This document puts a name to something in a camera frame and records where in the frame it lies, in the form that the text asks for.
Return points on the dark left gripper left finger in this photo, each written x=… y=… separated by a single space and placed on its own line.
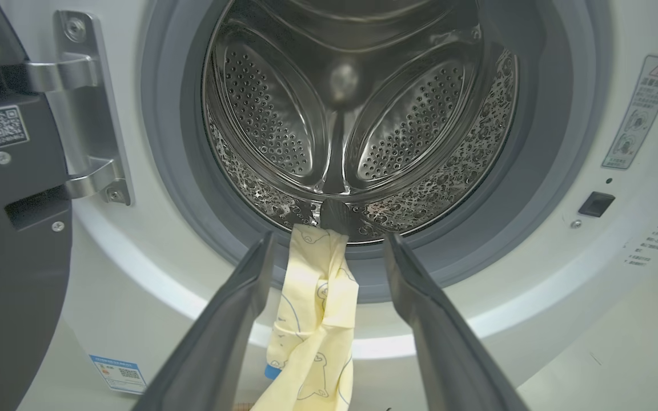
x=209 y=359

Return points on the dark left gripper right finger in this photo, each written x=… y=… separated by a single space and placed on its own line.
x=454 y=365

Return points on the pale yellow printed garment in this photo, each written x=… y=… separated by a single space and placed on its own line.
x=312 y=319

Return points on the dark grey glass washer door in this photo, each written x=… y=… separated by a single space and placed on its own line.
x=9 y=285

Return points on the white front-load washing machine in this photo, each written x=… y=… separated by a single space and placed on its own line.
x=563 y=257

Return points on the black square door latch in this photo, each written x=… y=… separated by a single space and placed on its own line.
x=596 y=204

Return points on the silver metal door hinge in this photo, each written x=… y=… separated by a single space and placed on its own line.
x=86 y=114

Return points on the blue white energy label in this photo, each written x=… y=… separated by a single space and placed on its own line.
x=117 y=374

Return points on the small grey text label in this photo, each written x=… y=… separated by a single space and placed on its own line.
x=652 y=245

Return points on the white QR code sticker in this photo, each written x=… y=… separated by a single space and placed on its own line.
x=5 y=126

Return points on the grey warning sticker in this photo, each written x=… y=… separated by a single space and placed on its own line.
x=640 y=114

